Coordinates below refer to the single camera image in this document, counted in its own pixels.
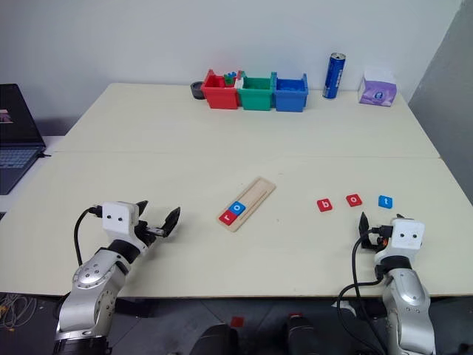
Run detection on dark open laptop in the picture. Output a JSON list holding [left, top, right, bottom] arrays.
[[0, 83, 47, 196]]

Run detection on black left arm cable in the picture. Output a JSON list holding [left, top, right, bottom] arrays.
[[73, 206, 103, 267]]

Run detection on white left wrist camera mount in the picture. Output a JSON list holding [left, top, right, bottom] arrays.
[[101, 201, 140, 244]]

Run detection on red letter tile r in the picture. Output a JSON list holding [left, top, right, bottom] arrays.
[[218, 209, 238, 227]]

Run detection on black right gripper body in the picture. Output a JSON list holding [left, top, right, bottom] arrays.
[[360, 229, 392, 254]]

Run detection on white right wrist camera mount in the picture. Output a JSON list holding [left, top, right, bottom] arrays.
[[389, 217, 426, 251]]

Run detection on green plastic bin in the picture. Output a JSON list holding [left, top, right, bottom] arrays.
[[236, 70, 278, 112]]

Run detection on blue letter tile o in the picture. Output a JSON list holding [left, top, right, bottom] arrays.
[[226, 200, 248, 217]]

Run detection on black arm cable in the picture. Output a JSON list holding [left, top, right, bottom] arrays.
[[73, 206, 103, 267], [337, 225, 393, 355]]

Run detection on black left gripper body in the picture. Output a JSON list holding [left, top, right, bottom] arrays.
[[133, 219, 166, 257]]

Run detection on red plastic bin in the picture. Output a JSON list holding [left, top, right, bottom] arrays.
[[200, 68, 247, 111]]

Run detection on black round holder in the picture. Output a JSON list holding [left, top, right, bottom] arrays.
[[190, 81, 208, 101]]

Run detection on white side desk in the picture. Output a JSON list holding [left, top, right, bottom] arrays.
[[0, 133, 68, 223]]

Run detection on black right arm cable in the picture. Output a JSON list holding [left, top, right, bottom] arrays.
[[337, 225, 393, 355]]

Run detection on dark rounded shape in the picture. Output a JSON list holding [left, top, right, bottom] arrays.
[[187, 322, 240, 355], [282, 313, 334, 355]]

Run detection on purple tissue pack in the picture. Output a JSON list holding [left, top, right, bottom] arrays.
[[357, 67, 399, 109]]

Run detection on blue plastic bin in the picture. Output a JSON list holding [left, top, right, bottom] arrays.
[[272, 72, 309, 113]]

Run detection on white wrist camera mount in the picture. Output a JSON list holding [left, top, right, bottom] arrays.
[[101, 201, 140, 244], [389, 217, 426, 251]]

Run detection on tangled floor wires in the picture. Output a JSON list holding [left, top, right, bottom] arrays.
[[0, 293, 38, 331]]

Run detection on blue drink can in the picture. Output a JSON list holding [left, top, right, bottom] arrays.
[[321, 52, 347, 100]]

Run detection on wooden letter tray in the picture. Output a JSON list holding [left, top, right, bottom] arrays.
[[216, 176, 277, 234]]

